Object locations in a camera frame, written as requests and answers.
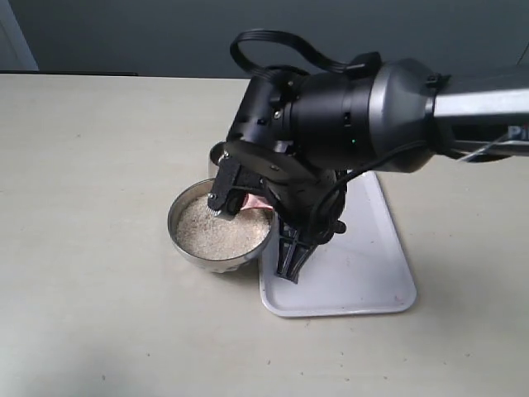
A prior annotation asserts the small steel cup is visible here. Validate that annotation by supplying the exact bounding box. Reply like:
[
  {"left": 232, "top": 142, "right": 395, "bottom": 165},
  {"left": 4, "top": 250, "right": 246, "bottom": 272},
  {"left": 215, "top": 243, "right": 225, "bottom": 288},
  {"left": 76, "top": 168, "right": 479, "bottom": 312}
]
[{"left": 207, "top": 141, "right": 226, "bottom": 179}]

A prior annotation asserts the large steel bowl of rice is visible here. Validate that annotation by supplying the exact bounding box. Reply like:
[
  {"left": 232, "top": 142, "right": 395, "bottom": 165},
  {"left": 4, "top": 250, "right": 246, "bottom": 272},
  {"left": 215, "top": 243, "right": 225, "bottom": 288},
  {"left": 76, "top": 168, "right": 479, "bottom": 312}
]
[{"left": 167, "top": 179, "right": 275, "bottom": 274}]

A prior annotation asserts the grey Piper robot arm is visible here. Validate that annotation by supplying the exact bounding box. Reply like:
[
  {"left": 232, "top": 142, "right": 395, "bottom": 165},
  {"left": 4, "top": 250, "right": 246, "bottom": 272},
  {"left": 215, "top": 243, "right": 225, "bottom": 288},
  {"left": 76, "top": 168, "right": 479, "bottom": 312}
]
[{"left": 226, "top": 53, "right": 528, "bottom": 282}]

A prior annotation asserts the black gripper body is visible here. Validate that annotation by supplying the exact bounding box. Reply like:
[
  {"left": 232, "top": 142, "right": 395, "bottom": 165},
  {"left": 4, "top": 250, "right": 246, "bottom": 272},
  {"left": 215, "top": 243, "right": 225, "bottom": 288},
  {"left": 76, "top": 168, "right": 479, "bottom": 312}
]
[{"left": 247, "top": 166, "right": 346, "bottom": 245}]

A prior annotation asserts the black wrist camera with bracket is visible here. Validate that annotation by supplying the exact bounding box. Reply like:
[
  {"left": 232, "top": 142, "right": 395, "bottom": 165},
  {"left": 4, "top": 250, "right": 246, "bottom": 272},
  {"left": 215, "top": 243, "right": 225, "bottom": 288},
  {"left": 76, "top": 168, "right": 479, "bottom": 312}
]
[{"left": 207, "top": 141, "right": 290, "bottom": 220}]

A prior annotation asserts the reddish brown wooden spoon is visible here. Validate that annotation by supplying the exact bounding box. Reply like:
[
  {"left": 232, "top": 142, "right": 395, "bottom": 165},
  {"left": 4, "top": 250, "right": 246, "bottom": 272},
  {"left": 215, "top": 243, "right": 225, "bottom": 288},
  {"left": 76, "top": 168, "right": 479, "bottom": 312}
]
[{"left": 241, "top": 194, "right": 274, "bottom": 211}]

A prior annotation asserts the black flat ribbon cable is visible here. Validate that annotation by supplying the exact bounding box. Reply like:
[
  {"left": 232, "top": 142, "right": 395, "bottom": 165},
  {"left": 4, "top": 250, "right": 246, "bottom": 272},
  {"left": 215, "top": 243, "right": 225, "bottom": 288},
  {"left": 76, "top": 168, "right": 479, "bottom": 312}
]
[{"left": 229, "top": 27, "right": 381, "bottom": 79}]

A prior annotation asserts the white plastic tray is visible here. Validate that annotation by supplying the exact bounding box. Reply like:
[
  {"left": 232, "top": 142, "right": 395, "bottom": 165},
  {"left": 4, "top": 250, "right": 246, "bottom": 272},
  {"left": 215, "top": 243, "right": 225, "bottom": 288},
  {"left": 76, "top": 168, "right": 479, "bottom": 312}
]
[{"left": 260, "top": 172, "right": 417, "bottom": 318}]

